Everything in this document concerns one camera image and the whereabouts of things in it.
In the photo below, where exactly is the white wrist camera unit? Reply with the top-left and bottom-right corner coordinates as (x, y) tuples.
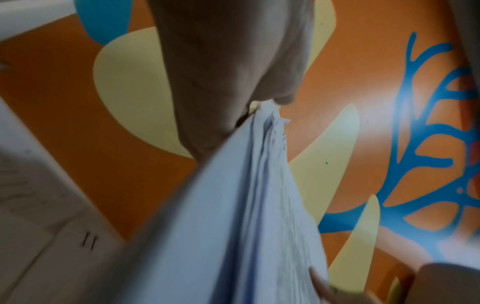
(411, 262), (480, 304)

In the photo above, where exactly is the gathered paper stack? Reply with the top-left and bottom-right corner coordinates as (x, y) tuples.
(112, 100), (331, 304)

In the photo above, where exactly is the person's left hand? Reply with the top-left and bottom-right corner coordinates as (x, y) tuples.
(146, 0), (316, 163)

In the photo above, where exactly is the person's right hand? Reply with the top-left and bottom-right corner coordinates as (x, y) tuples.
(309, 266), (380, 304)

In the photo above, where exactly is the printed sheets spread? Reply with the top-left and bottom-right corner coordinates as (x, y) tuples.
(0, 98), (127, 304)

